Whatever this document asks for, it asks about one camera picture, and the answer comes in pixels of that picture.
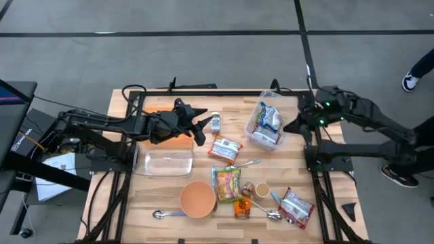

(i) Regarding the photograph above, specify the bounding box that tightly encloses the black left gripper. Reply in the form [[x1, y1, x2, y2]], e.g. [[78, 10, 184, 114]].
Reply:
[[148, 98, 213, 148]]

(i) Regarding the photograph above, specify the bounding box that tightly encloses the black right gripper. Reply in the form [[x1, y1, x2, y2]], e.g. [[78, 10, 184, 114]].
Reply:
[[283, 96, 330, 146]]

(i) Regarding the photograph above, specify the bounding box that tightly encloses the white cap spice shaker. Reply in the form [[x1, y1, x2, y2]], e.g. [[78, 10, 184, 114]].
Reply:
[[210, 111, 221, 134]]

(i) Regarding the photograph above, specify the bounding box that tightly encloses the silver white noodle packet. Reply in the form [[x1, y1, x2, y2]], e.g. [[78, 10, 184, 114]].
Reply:
[[252, 125, 281, 145]]

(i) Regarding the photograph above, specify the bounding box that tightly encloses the orange white ramen packet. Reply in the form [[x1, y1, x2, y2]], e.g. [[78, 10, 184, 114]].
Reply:
[[207, 134, 244, 166]]

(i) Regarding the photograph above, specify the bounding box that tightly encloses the green yellow ramen packet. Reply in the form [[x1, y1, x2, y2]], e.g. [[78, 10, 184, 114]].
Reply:
[[215, 167, 242, 203]]

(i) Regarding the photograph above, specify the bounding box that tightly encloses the tan lid seasoning jar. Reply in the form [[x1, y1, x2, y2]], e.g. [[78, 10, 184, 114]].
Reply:
[[254, 182, 271, 199]]

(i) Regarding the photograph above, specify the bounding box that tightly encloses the red white ramen packet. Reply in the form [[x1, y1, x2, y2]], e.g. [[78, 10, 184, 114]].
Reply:
[[278, 186, 315, 230]]

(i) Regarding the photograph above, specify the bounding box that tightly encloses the metal spoon orange handle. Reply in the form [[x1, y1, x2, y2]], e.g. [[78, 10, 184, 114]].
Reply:
[[250, 199, 283, 222]]

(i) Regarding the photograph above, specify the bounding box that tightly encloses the orange brown snack packet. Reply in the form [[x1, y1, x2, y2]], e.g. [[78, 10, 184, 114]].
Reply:
[[233, 195, 252, 220]]

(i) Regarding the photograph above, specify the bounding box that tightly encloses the metal spoon purple handle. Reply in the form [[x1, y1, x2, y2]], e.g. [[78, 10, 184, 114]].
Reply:
[[152, 209, 189, 220]]

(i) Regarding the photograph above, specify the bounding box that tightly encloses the clear plastic bin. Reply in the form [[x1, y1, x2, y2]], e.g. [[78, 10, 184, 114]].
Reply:
[[243, 90, 299, 152]]

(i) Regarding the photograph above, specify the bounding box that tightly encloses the orange flat mat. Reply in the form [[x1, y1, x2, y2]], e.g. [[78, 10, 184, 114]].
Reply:
[[139, 106, 195, 149]]

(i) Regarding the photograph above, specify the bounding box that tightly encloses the all metal spoon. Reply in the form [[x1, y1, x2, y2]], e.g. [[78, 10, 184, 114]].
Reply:
[[224, 157, 262, 171]]

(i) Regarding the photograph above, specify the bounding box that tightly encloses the clear shallow tray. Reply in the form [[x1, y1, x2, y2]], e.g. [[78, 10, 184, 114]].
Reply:
[[132, 137, 195, 177]]

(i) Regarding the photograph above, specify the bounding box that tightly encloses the tan wooden bowl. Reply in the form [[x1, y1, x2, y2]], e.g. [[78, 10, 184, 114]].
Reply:
[[178, 180, 218, 220]]

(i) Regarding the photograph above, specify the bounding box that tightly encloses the glass jar brown seasoning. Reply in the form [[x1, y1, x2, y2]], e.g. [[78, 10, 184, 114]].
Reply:
[[241, 181, 256, 199]]

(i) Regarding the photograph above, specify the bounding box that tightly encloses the black triangular plastic piece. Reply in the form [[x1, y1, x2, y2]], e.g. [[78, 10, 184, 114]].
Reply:
[[341, 202, 358, 223]]

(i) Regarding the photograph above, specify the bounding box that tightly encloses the person's white black shoe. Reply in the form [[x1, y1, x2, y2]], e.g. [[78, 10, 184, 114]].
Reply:
[[401, 69, 421, 93]]

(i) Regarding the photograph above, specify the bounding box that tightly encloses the person's leg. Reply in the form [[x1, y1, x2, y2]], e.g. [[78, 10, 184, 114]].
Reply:
[[398, 148, 434, 177], [411, 48, 434, 79], [413, 117, 434, 150]]

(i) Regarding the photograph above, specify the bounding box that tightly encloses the black monitor stand beam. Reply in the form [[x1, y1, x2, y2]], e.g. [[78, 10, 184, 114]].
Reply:
[[0, 150, 91, 192]]

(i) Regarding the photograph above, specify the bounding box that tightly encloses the white paper sheet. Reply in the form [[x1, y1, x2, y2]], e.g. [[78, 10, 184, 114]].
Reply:
[[35, 152, 77, 202]]

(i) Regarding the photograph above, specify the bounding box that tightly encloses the black electronics box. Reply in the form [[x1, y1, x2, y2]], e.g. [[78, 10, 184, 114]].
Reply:
[[9, 108, 72, 160]]

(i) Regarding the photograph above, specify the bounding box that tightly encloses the black monitor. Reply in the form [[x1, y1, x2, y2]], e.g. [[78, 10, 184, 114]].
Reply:
[[0, 79, 38, 170]]

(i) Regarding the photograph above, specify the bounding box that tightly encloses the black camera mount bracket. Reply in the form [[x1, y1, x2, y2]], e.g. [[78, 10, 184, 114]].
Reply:
[[156, 77, 218, 90]]

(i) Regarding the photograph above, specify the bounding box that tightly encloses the black metal table frame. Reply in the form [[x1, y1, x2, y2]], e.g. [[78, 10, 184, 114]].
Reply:
[[73, 88, 374, 244]]

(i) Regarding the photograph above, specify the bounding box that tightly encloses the black looped cable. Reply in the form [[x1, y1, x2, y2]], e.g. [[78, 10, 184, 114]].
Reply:
[[270, 78, 284, 94]]

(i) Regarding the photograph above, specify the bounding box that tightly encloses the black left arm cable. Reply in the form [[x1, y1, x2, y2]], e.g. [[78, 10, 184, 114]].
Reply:
[[121, 84, 147, 118]]

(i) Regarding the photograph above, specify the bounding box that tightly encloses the yellow cable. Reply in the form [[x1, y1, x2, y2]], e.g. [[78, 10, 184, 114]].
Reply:
[[18, 131, 45, 150]]

